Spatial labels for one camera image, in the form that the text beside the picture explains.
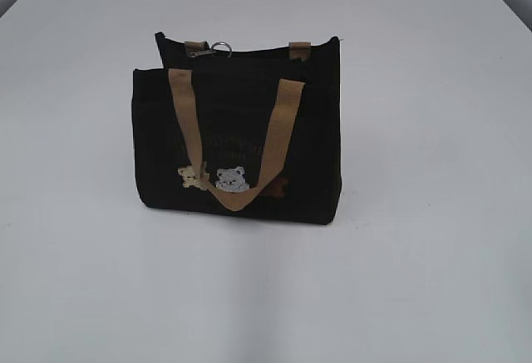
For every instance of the black canvas tote bag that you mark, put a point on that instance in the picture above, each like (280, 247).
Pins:
(242, 134)

